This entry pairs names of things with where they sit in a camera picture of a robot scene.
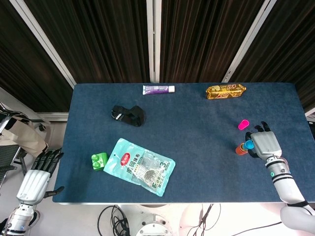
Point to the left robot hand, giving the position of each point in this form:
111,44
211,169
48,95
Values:
33,185

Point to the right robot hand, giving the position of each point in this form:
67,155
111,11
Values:
267,143

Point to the light blue cup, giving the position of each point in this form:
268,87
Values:
249,145

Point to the pink cup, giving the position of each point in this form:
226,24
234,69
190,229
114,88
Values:
243,125

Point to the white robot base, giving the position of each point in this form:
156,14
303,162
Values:
153,228

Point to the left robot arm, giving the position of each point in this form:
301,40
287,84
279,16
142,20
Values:
19,218

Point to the red cup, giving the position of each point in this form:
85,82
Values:
238,150

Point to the black and white shoe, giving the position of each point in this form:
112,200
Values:
37,217

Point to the chair with cream cover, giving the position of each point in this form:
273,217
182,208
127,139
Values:
17,132

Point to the gold biscuit pack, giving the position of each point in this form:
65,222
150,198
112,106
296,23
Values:
225,91

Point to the green toy block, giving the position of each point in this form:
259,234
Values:
98,161

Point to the blue table mat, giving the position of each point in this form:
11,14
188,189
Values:
172,152

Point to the teal dishcloth package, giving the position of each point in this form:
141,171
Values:
133,162

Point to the dark brown curtain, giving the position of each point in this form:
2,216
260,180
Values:
98,37
197,37
290,37
24,61

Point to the purple toothpaste tube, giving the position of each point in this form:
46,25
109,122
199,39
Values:
157,89

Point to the white frame post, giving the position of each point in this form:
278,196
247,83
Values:
152,37
247,37
39,37

